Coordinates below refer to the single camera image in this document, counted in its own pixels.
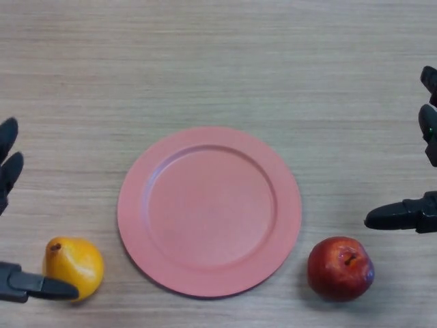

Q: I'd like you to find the pink round plate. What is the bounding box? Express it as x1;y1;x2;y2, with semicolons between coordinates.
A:
117;126;303;301

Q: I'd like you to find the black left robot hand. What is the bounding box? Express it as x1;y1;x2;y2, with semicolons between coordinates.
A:
0;117;80;304

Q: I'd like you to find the yellow pear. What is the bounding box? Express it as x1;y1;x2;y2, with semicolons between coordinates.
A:
42;236;104;303

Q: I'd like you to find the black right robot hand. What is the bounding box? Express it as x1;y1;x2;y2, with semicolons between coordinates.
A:
364;66;437;235

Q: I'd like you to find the red apple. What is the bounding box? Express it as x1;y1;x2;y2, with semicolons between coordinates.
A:
307;236;376;303

